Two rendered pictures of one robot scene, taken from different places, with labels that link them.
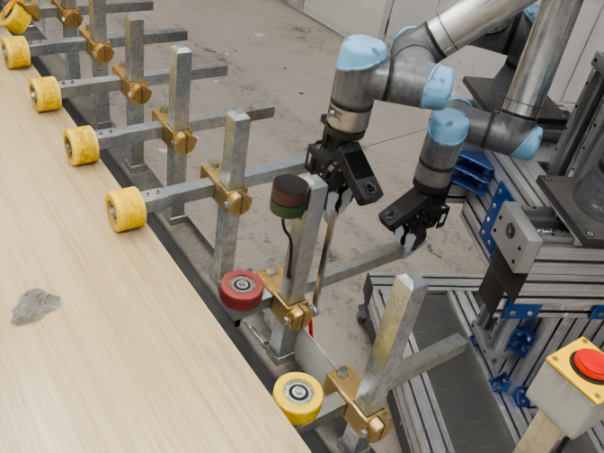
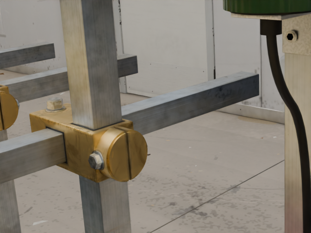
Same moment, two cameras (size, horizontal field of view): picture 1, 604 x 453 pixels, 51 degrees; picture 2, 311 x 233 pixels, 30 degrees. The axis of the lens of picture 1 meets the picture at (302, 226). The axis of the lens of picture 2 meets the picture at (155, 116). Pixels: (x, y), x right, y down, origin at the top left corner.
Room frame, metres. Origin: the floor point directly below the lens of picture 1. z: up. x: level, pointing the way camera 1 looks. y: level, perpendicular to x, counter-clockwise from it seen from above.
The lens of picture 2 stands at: (0.53, 0.10, 1.14)
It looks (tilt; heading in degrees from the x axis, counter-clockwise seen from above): 17 degrees down; 0
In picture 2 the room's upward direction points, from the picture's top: 4 degrees counter-clockwise
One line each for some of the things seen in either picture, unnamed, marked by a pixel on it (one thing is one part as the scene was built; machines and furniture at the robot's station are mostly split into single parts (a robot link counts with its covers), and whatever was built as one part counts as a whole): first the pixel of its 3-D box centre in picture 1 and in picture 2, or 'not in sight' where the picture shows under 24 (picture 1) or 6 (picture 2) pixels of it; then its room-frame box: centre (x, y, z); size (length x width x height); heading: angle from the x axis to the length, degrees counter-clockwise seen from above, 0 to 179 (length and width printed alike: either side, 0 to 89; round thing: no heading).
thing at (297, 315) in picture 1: (281, 298); not in sight; (0.90, 0.01, 0.85); 0.13 x 0.06 x 0.05; 41
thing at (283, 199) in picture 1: (289, 190); not in sight; (0.85, 0.03, 1.13); 0.06 x 0.06 x 0.02
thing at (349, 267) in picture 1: (322, 278); not in sight; (0.98, -0.06, 0.84); 0.43 x 0.03 x 0.04; 131
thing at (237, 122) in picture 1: (228, 212); (103, 189); (1.07, 0.16, 0.90); 0.03 x 0.03 x 0.48; 41
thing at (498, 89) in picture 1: (522, 79); not in sight; (1.63, -0.50, 1.09); 0.15 x 0.15 x 0.10
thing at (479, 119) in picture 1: (459, 122); not in sight; (1.24, -0.29, 1.12); 0.11 x 0.11 x 0.08; 77
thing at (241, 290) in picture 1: (239, 304); not in sight; (0.85, 0.09, 0.85); 0.08 x 0.08 x 0.11
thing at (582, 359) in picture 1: (591, 366); not in sight; (0.50, -0.34, 1.22); 0.04 x 0.04 x 0.02
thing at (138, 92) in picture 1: (131, 84); not in sight; (1.46, 0.50, 0.95); 0.13 x 0.06 x 0.05; 41
